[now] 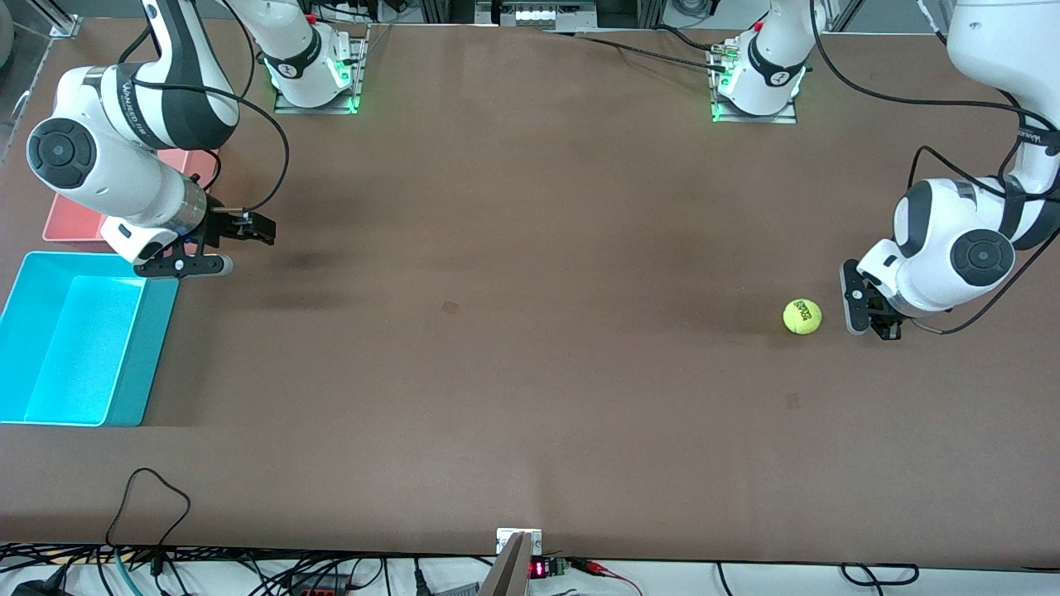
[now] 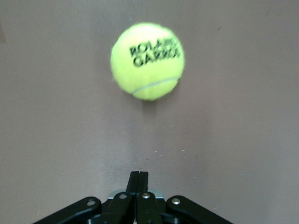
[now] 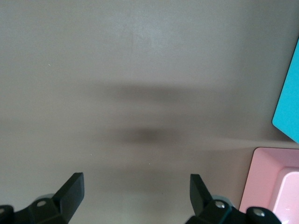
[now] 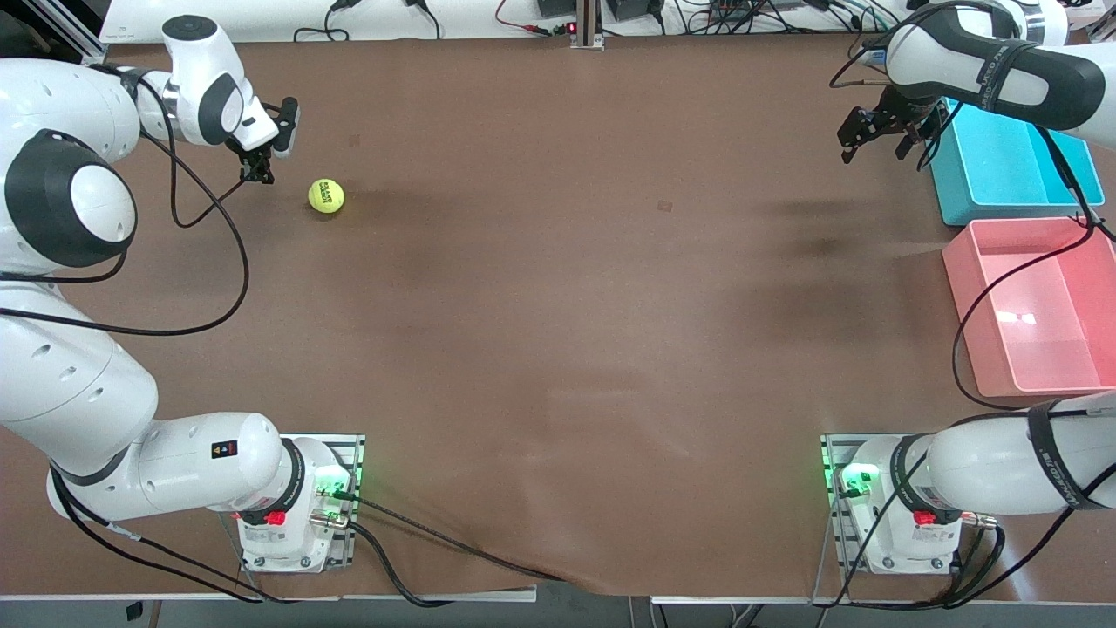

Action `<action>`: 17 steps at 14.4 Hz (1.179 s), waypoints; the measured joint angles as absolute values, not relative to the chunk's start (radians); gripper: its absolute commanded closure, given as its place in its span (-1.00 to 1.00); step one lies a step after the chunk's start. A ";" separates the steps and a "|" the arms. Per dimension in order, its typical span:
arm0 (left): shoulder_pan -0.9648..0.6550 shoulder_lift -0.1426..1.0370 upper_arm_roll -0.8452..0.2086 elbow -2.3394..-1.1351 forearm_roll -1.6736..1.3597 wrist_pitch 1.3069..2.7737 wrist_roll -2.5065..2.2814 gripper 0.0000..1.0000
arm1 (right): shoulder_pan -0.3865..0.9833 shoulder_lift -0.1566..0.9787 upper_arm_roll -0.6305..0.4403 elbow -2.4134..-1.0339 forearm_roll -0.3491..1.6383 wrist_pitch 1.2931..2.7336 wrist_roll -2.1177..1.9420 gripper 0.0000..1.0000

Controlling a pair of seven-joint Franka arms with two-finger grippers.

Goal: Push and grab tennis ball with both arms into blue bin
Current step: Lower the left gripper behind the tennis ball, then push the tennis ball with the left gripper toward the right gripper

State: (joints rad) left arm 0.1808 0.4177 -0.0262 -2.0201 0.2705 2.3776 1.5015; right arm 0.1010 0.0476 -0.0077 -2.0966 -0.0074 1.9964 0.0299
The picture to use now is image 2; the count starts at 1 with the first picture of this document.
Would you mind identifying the yellow tennis ball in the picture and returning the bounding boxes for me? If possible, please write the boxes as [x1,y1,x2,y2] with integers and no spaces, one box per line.
[110,22,186,102]

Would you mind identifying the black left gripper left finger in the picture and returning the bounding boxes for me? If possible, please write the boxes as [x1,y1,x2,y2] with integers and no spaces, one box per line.
[35,171,140,224]

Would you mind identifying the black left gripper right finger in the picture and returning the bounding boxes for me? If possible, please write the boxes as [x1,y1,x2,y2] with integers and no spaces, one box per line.
[136,171,232,224]

